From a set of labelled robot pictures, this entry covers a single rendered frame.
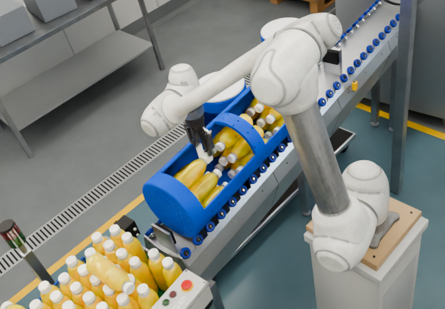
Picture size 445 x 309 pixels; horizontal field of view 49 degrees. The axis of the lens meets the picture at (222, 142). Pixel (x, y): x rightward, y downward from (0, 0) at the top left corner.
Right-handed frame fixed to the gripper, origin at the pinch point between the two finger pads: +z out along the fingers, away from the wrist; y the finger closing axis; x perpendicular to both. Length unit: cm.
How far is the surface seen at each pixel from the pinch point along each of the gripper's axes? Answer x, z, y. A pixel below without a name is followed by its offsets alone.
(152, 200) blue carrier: 25.3, 8.0, 8.4
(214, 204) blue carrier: 13.8, 9.5, -13.9
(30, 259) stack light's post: 69, 12, 35
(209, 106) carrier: -42, 18, 37
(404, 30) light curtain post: -115, 1, -33
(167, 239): 31.9, 18.7, -2.0
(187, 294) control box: 49, 9, -31
